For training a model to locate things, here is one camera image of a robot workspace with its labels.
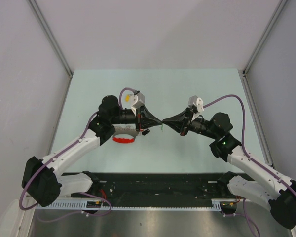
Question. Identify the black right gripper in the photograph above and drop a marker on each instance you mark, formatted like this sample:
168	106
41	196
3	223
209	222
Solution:
186	115

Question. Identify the red handled metal key holder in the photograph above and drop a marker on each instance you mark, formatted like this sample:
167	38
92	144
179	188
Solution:
125	134

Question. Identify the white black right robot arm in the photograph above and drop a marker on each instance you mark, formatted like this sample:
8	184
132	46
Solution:
271	189

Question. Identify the left aluminium frame post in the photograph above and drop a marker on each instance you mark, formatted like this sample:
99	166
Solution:
38	14

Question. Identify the grey slotted cable duct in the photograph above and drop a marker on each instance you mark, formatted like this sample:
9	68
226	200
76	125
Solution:
201	205

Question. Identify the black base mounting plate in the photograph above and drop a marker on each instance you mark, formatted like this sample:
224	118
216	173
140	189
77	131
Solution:
114	185

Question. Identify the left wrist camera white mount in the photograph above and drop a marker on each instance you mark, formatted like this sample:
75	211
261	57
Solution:
136	99

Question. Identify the right aluminium frame post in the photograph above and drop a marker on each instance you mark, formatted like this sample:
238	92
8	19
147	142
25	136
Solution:
265	34

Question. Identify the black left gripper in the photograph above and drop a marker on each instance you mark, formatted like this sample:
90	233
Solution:
151	120

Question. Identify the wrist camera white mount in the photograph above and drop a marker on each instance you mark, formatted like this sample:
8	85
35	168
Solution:
136	99
195	103

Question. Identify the aluminium frame post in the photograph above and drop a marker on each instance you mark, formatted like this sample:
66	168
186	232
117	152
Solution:
265	34
38	14

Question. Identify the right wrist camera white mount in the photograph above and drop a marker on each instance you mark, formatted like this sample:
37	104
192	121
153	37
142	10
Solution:
195	103

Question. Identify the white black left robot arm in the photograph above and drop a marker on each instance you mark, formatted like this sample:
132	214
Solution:
43	178

